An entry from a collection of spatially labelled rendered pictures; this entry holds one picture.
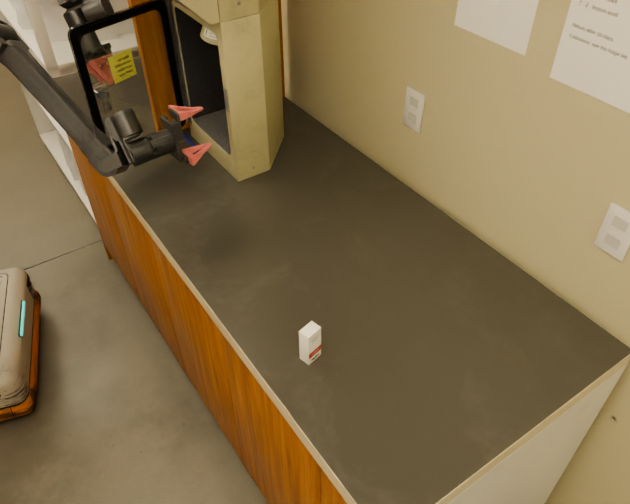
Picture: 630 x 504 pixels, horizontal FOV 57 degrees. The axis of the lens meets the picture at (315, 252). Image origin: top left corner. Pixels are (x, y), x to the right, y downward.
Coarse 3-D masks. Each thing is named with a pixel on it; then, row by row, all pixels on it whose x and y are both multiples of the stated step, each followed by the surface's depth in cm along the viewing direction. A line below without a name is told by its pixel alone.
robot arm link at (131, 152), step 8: (128, 136) 134; (136, 136) 136; (120, 144) 135; (128, 144) 134; (136, 144) 134; (144, 144) 135; (128, 152) 134; (136, 152) 134; (144, 152) 135; (152, 152) 136; (128, 160) 135; (136, 160) 134; (144, 160) 136
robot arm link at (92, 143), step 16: (0, 48) 129; (16, 48) 131; (16, 64) 132; (32, 64) 132; (32, 80) 132; (48, 80) 133; (48, 96) 133; (64, 96) 134; (48, 112) 134; (64, 112) 134; (80, 112) 135; (64, 128) 135; (80, 128) 134; (96, 128) 137; (80, 144) 135; (96, 144) 134; (96, 160) 135
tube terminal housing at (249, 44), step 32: (224, 0) 137; (256, 0) 142; (224, 32) 142; (256, 32) 147; (224, 64) 147; (256, 64) 152; (256, 96) 158; (192, 128) 187; (256, 128) 164; (224, 160) 174; (256, 160) 171
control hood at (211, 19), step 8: (176, 0) 142; (184, 0) 132; (192, 0) 133; (200, 0) 134; (208, 0) 135; (216, 0) 136; (192, 8) 134; (200, 8) 135; (208, 8) 136; (216, 8) 137; (200, 16) 136; (208, 16) 137; (216, 16) 138
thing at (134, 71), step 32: (96, 32) 148; (128, 32) 156; (160, 32) 163; (96, 64) 152; (128, 64) 160; (160, 64) 168; (96, 96) 156; (128, 96) 164; (160, 96) 173; (160, 128) 178
